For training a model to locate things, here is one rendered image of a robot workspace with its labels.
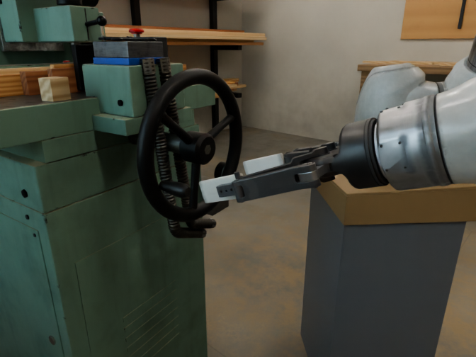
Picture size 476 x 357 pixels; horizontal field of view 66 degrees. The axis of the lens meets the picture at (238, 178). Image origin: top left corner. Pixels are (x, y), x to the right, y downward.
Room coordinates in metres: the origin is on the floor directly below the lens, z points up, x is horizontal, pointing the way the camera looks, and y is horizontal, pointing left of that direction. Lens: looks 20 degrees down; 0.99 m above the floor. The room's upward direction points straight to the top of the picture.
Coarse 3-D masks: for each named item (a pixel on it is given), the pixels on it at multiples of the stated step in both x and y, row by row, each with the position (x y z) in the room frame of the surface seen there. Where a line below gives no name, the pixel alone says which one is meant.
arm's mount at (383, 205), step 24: (336, 192) 0.83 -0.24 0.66; (360, 192) 0.77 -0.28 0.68; (384, 192) 0.77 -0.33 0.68; (408, 192) 0.77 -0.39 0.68; (432, 192) 0.78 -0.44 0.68; (456, 192) 0.78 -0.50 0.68; (360, 216) 0.76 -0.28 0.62; (384, 216) 0.77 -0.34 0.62; (408, 216) 0.77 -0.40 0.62; (432, 216) 0.78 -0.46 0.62; (456, 216) 0.78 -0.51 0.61
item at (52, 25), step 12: (36, 12) 0.87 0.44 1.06; (48, 12) 0.85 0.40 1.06; (60, 12) 0.83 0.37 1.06; (72, 12) 0.81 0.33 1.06; (84, 12) 0.83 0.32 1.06; (96, 12) 0.86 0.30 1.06; (36, 24) 0.88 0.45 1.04; (48, 24) 0.85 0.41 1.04; (60, 24) 0.83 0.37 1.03; (72, 24) 0.81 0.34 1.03; (84, 24) 0.83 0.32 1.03; (48, 36) 0.86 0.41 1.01; (60, 36) 0.83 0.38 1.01; (72, 36) 0.81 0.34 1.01; (84, 36) 0.83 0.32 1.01; (96, 36) 0.85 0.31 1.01
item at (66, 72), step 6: (48, 72) 0.75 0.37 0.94; (54, 72) 0.75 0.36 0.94; (60, 72) 0.76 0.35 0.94; (66, 72) 0.77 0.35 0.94; (72, 72) 0.78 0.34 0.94; (72, 78) 0.78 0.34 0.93; (72, 84) 0.78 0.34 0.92; (72, 90) 0.78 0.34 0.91; (78, 90) 0.79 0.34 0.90; (84, 90) 0.80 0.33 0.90
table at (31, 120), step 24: (24, 96) 0.72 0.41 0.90; (72, 96) 0.72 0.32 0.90; (192, 96) 0.93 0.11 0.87; (0, 120) 0.56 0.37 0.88; (24, 120) 0.59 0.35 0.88; (48, 120) 0.62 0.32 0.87; (72, 120) 0.66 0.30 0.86; (96, 120) 0.68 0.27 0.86; (120, 120) 0.64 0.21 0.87; (0, 144) 0.55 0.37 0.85
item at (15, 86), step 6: (0, 78) 0.71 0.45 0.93; (6, 78) 0.72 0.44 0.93; (12, 78) 0.73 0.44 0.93; (18, 78) 0.74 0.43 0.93; (0, 84) 0.71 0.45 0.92; (6, 84) 0.72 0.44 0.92; (12, 84) 0.73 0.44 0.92; (18, 84) 0.74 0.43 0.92; (0, 90) 0.71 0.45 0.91; (6, 90) 0.72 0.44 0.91; (12, 90) 0.73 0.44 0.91; (18, 90) 0.74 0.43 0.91; (0, 96) 0.71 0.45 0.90
